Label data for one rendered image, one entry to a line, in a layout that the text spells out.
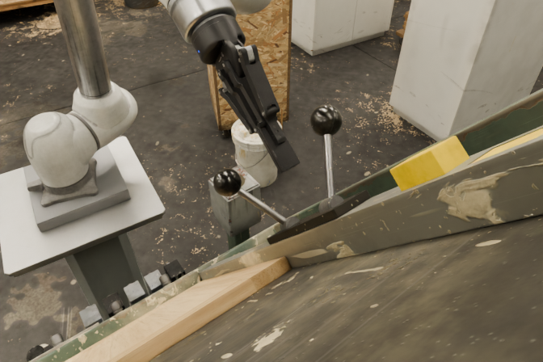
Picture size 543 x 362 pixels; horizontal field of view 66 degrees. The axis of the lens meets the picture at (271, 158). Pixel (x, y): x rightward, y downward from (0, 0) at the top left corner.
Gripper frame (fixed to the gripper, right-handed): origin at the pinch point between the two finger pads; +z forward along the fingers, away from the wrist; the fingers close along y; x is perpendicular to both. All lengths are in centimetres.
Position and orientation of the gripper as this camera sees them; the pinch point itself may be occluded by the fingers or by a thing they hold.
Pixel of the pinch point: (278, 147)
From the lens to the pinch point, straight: 59.7
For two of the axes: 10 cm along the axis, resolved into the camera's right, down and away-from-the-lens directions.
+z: 4.8, 8.7, -1.2
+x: -8.1, 3.9, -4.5
